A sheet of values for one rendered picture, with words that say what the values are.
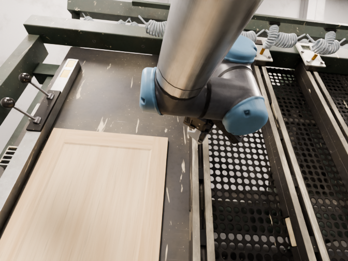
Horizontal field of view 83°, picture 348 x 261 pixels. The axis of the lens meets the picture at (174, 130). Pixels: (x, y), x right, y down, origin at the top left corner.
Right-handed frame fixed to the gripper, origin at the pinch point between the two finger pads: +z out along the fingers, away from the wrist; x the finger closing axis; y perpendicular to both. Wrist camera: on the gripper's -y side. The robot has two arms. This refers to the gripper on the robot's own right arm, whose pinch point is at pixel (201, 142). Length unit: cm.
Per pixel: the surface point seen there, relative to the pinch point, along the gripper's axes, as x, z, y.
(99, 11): -64, 18, 108
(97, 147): 17.5, 11.8, 31.7
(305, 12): -377, 71, -27
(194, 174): 9.7, 4.1, -3.5
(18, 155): 35, 11, 49
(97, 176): 25.8, 11.7, 23.8
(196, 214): 20.0, 4.1, -9.6
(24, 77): 15, 0, 65
